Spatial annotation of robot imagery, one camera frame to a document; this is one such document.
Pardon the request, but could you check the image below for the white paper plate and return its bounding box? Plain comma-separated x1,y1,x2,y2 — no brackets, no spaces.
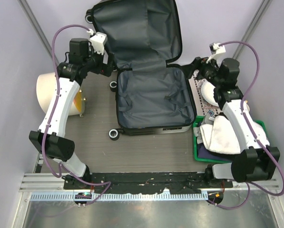
201,81,218,107

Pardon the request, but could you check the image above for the yellow cup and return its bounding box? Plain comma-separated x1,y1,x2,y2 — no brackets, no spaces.
245,100,250,112

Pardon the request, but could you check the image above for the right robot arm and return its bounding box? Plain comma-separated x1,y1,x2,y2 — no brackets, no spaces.
181,57,280,188

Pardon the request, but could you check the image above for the purple garment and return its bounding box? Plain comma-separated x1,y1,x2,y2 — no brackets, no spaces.
196,143,228,161

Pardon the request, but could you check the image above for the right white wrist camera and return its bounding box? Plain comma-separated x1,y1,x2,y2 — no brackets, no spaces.
206,43,226,63

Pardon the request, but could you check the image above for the patterned placemat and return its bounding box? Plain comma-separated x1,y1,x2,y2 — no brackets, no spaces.
189,70,221,117

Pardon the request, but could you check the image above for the white towel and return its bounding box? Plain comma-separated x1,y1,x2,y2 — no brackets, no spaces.
199,114,271,155

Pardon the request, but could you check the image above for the green plastic tray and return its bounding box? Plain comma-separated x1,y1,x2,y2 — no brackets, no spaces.
192,116,267,163

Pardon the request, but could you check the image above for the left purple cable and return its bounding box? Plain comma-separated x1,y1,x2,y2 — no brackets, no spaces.
41,24,112,206

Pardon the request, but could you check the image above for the black white astronaut suitcase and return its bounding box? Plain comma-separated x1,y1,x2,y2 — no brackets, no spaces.
85,0,196,141

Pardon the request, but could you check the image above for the black garment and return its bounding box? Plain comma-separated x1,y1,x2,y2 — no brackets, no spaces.
218,112,226,118

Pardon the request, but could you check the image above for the grey garment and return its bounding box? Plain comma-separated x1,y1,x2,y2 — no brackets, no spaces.
193,113,215,144

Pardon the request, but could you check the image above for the white cylindrical bin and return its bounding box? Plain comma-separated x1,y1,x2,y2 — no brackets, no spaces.
36,72,86,116

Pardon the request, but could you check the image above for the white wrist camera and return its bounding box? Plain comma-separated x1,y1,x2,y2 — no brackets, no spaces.
206,43,226,63
87,29,108,56

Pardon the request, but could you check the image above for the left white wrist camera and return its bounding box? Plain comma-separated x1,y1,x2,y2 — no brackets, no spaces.
87,29,108,56

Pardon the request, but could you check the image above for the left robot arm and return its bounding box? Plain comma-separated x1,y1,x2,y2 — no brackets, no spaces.
29,34,113,190

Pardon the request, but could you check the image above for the orange swing lid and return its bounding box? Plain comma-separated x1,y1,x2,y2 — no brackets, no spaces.
73,89,83,114

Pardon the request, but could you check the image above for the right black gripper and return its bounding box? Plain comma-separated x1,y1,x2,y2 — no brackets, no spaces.
180,54,223,88

